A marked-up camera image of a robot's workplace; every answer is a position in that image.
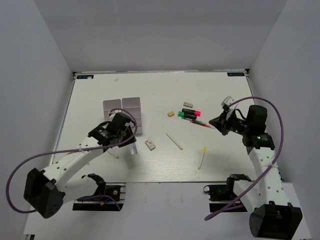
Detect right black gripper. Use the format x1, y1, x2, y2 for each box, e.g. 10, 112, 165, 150
209, 108, 251, 136

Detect clear glue bottle blue cap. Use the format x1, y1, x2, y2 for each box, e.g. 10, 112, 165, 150
129, 142, 138, 156

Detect white pen yellow tip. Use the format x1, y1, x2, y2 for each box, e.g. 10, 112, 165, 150
165, 132, 183, 151

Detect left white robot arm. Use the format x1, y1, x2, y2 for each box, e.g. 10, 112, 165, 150
23, 108, 137, 219

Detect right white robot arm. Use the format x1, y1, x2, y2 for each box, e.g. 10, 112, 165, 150
209, 105, 303, 240

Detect yellow-capped white pen left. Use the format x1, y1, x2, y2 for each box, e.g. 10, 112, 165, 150
106, 150, 120, 159

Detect right white organizer box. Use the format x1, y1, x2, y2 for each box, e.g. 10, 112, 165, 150
121, 97, 143, 135

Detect white staple box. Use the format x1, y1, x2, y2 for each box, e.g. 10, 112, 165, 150
145, 139, 156, 151

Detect white pen yellow cap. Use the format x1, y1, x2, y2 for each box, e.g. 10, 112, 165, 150
197, 146, 206, 170

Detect red gel pen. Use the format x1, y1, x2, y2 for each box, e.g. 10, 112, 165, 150
182, 117, 215, 129

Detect pink highlighter marker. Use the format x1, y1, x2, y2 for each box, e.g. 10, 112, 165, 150
181, 108, 201, 117

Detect right blue table label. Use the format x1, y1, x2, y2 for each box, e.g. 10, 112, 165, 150
227, 72, 245, 77

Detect blue table label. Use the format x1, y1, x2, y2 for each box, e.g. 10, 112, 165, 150
227, 72, 245, 77
76, 74, 94, 80

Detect grey white eraser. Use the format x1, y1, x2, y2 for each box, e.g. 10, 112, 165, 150
183, 102, 194, 108

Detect green highlighter marker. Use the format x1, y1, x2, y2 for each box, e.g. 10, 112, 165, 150
178, 111, 197, 120

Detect tan eraser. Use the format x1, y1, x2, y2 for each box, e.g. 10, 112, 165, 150
167, 111, 175, 117

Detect left blue table label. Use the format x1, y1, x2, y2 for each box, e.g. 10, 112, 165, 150
76, 74, 94, 80

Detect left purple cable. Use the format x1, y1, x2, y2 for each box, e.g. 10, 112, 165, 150
5, 108, 138, 214

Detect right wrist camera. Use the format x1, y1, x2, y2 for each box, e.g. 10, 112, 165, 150
221, 96, 238, 113

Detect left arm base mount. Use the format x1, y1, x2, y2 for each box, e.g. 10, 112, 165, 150
72, 173, 127, 212

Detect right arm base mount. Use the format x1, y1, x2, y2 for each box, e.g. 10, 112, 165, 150
203, 174, 251, 213

